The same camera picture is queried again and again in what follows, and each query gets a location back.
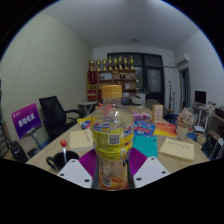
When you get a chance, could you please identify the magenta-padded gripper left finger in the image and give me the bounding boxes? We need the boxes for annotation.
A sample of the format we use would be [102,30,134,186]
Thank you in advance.
[56,148,100,190]

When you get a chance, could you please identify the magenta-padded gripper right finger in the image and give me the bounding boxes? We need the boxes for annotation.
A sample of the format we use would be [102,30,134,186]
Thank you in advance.
[125,147,170,190]

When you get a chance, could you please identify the yellow-capped orange drink bottle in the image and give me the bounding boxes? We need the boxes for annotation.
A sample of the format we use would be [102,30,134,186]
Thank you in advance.
[90,84,135,191]

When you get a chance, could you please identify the black mug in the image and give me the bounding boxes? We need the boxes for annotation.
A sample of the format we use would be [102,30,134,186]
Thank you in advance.
[45,150,81,173]

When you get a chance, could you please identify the teal notebook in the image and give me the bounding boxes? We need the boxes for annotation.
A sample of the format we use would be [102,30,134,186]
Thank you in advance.
[132,134,159,159]

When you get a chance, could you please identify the red-tipped white stirrer stick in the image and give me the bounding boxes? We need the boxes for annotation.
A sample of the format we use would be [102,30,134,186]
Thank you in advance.
[59,139,68,164]

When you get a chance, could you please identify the pale cream paper pad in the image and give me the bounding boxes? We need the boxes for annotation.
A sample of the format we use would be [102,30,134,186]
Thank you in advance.
[68,128,94,150]

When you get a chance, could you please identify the blue printed book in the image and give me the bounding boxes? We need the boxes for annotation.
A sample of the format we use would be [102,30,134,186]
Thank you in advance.
[133,120,157,138]

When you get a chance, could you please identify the orange book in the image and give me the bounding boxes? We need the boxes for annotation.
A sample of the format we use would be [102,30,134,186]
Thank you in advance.
[153,122,178,138]

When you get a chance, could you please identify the blue packet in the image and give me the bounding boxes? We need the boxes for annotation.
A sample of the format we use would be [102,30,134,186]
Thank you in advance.
[80,119,93,130]

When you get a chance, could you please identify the purple printed packet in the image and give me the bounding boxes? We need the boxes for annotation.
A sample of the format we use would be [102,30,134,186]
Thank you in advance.
[132,112,152,122]

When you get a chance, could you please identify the tan cardboard box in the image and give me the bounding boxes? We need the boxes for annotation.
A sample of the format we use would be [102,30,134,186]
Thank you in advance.
[151,104,164,124]

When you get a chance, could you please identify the pink flowers in white pot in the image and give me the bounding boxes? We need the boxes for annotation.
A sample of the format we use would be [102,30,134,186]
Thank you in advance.
[175,109,195,141]

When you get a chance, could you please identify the black office chair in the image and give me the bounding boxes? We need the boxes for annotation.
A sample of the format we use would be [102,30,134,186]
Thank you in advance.
[38,95,84,141]

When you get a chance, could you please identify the black mesh chair back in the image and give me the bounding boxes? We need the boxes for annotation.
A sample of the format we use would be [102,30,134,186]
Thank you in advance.
[7,139,29,164]

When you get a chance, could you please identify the small white table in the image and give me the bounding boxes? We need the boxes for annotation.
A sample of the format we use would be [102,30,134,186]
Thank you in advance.
[78,101,98,116]

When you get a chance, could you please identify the purple sign on stand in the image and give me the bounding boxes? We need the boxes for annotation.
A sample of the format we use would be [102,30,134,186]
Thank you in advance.
[10,103,44,148]

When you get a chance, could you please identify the white side desk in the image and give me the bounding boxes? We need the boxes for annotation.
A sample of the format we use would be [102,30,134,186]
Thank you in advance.
[191,104,224,161]

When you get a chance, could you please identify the black computer monitor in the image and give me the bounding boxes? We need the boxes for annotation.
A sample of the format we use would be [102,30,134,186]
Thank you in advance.
[194,90,207,106]

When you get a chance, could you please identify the dark glass door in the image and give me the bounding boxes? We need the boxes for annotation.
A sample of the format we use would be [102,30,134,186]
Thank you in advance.
[107,52,165,104]

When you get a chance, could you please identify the wooden shelf unit with trophies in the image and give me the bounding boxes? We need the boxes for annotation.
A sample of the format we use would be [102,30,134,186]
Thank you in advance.
[86,55,137,102]

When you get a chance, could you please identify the white wall air conditioner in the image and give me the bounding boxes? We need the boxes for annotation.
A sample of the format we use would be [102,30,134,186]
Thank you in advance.
[175,53,191,68]

